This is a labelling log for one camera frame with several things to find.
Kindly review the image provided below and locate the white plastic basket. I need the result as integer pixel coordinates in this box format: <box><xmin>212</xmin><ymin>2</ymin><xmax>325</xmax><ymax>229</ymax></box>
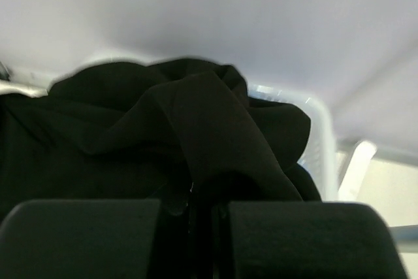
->
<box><xmin>1</xmin><ymin>63</ymin><xmax>338</xmax><ymax>201</ymax></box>

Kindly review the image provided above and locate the metal clothes rack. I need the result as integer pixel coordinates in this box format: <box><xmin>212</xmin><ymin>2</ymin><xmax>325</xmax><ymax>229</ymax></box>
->
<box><xmin>338</xmin><ymin>140</ymin><xmax>378</xmax><ymax>203</ymax></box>

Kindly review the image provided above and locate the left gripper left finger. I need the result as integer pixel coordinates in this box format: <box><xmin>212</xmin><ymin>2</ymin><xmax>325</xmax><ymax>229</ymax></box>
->
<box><xmin>1</xmin><ymin>200</ymin><xmax>160</xmax><ymax>278</ymax></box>

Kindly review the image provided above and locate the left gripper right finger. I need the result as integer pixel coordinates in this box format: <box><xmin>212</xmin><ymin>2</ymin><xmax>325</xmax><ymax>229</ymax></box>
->
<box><xmin>225</xmin><ymin>202</ymin><xmax>407</xmax><ymax>278</ymax></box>

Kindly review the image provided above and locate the black shirt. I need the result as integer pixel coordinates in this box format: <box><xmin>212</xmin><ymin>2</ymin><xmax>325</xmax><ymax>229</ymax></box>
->
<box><xmin>1</xmin><ymin>58</ymin><xmax>321</xmax><ymax>216</ymax></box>

